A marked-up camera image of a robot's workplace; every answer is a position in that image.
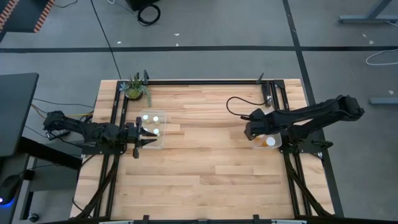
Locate clear plastic bin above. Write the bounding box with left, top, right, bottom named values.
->
left=252, top=133, right=283, bottom=150
left=137, top=109, right=167, bottom=150

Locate grey desk leg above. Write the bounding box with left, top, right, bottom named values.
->
left=338, top=0, right=398, bottom=25

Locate black desk crossbar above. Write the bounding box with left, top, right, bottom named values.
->
left=18, top=136, right=83, bottom=171

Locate black box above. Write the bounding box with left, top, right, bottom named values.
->
left=126, top=0, right=161, bottom=12

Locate black desk top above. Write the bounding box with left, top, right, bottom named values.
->
left=0, top=73, right=40, bottom=157

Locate grey floor bar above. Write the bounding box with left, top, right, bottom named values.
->
left=369, top=96, right=398, bottom=105

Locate black coiled cable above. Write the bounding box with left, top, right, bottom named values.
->
left=137, top=3, right=162, bottom=27

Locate succulent plant in black pot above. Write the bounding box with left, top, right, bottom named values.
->
left=119, top=73, right=153, bottom=108

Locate black floor cable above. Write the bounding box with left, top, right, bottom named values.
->
left=32, top=98, right=96, bottom=109

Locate white floor cable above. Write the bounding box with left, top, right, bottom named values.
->
left=365, top=49, right=398, bottom=66

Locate black camera cable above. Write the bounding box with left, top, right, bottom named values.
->
left=226, top=96, right=269, bottom=119

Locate black clamp device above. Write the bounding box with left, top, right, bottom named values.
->
left=262, top=81, right=275, bottom=107

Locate black mat with orange stripes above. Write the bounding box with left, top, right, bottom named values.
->
left=0, top=0, right=56, bottom=34

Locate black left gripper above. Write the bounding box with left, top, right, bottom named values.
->
left=126, top=116, right=159, bottom=159

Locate black computer mouse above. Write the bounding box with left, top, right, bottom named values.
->
left=0, top=174, right=21, bottom=205

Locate black aluminium table frame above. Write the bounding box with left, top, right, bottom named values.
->
left=70, top=70, right=345, bottom=224

